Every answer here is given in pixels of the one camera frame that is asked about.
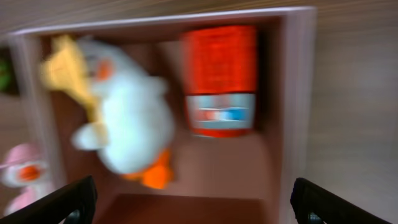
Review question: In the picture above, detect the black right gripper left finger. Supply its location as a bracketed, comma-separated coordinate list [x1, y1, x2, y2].
[1, 175, 98, 224]

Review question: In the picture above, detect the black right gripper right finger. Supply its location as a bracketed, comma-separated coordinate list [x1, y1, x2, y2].
[290, 177, 390, 224]

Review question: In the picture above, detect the white plush duck yellow hair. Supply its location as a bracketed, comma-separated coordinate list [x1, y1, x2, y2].
[42, 35, 175, 189]

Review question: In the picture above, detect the white box pink interior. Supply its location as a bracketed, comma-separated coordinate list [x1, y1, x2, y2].
[9, 7, 316, 223]

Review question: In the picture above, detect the red toy fire truck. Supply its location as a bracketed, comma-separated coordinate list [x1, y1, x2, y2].
[182, 25, 257, 138]

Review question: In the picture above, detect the small duck with pink hat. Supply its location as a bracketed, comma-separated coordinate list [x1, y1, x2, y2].
[1, 143, 54, 216]

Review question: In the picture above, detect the green number ball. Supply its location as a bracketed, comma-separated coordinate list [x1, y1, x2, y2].
[0, 59, 12, 91]

